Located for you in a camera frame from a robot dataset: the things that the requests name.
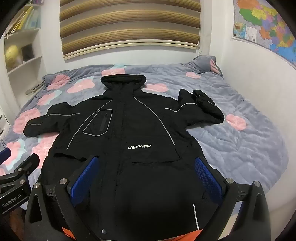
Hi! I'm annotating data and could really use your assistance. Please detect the black box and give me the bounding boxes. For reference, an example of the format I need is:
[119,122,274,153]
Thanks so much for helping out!
[21,44,35,62]

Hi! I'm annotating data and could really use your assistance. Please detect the golden globe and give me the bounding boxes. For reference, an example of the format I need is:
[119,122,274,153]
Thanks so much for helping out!
[5,45,20,70]

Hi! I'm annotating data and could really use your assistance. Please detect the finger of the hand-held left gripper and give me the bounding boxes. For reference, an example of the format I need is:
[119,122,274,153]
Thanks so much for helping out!
[6,154,40,180]
[0,148,11,165]

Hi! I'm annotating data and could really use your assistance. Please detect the row of books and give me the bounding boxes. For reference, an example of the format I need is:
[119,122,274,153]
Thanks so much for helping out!
[7,4,41,35]

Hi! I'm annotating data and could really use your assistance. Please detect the black hooded jacket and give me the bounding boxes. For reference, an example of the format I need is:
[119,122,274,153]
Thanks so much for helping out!
[23,75,225,239]

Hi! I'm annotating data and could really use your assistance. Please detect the grey floral blanket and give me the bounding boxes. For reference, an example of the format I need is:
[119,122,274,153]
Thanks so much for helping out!
[0,61,289,207]

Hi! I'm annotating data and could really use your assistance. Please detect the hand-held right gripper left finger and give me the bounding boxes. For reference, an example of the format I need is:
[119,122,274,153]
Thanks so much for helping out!
[24,156,109,241]

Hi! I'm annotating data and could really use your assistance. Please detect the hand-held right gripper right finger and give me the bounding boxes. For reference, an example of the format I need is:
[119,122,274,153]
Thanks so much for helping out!
[185,156,271,241]

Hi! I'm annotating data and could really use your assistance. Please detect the grey floral pillow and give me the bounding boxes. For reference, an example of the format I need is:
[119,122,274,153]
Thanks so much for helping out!
[191,55,223,78]

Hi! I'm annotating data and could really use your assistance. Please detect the white bookshelf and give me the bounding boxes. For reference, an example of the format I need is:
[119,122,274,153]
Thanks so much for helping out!
[3,0,45,93]

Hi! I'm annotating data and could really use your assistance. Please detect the white printed bag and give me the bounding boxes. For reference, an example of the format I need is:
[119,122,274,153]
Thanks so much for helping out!
[0,107,10,142]

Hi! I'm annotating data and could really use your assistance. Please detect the flat stack of books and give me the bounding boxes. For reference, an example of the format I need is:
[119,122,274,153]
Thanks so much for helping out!
[25,80,48,95]

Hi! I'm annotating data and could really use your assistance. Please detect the striped brown window blind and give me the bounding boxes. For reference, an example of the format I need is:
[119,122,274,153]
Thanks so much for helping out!
[60,0,201,60]

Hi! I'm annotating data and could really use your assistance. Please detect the colourful wall map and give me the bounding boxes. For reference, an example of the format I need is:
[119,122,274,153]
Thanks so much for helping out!
[232,0,296,70]

